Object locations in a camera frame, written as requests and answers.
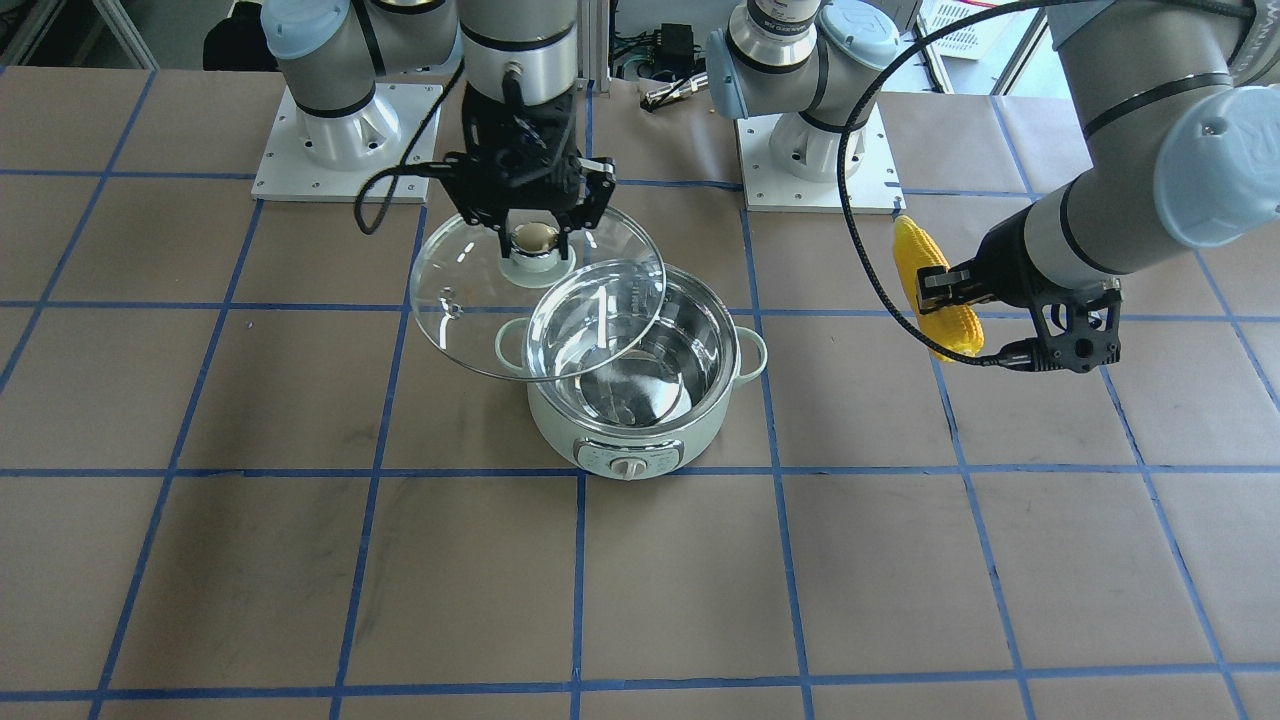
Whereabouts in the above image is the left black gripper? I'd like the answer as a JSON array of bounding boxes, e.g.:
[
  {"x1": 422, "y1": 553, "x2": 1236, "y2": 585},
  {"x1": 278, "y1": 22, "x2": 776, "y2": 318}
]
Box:
[{"x1": 916, "y1": 225, "x2": 1123, "y2": 373}]

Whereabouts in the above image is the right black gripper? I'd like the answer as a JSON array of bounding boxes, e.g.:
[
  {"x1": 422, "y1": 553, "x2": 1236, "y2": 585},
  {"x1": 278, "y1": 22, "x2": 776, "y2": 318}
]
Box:
[{"x1": 443, "y1": 85, "x2": 617, "y2": 261}]

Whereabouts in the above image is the yellow corn cob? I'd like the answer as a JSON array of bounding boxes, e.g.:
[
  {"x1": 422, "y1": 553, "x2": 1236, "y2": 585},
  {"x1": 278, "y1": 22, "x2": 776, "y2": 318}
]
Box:
[{"x1": 892, "y1": 215, "x2": 986, "y2": 357}]

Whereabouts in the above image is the glass pot lid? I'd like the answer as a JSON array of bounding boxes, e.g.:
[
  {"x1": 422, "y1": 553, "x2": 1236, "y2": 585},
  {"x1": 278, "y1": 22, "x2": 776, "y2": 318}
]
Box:
[{"x1": 410, "y1": 208, "x2": 667, "y2": 382}]

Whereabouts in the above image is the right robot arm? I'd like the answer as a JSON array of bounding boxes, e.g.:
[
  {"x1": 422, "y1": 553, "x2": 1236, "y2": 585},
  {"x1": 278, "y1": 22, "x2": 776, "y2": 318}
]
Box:
[{"x1": 260, "y1": 1, "x2": 614, "y2": 260}]

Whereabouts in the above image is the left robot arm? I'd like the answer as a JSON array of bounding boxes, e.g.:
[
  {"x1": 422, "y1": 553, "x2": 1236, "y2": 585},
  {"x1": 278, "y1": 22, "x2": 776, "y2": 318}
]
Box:
[{"x1": 705, "y1": 1, "x2": 1277, "y2": 373}]

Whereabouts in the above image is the pale green electric pot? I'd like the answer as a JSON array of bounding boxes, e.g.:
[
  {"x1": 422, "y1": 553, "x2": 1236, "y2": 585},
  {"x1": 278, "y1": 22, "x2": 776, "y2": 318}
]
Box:
[{"x1": 500, "y1": 259, "x2": 769, "y2": 480}]

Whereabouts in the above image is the black power adapter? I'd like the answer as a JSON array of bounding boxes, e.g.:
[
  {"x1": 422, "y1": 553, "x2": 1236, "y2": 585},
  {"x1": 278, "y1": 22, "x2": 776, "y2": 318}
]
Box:
[{"x1": 652, "y1": 23, "x2": 698, "y2": 77}]

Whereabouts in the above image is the white plastic basket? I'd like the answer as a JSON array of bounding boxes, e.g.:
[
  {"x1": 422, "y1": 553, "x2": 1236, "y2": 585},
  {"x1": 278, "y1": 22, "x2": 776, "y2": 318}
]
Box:
[{"x1": 916, "y1": 0, "x2": 1029, "y2": 61}]

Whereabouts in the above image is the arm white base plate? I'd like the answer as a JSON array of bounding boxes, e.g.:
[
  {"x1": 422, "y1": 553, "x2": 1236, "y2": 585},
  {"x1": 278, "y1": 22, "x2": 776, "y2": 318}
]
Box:
[
  {"x1": 251, "y1": 83, "x2": 442, "y2": 202},
  {"x1": 735, "y1": 106, "x2": 906, "y2": 215}
]

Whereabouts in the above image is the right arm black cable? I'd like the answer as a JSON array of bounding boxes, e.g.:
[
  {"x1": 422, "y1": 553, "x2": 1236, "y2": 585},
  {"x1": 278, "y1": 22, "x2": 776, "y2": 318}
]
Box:
[{"x1": 355, "y1": 60, "x2": 471, "y2": 236}]

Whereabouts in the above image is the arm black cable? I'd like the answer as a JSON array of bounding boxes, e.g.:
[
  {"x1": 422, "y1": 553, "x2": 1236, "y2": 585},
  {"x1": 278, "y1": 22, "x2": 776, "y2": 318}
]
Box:
[
  {"x1": 838, "y1": 0, "x2": 1256, "y2": 366},
  {"x1": 355, "y1": 60, "x2": 471, "y2": 236}
]

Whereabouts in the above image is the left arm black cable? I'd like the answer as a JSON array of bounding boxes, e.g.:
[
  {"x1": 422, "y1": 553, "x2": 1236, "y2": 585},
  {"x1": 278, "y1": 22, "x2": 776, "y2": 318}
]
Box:
[{"x1": 838, "y1": 0, "x2": 1256, "y2": 366}]

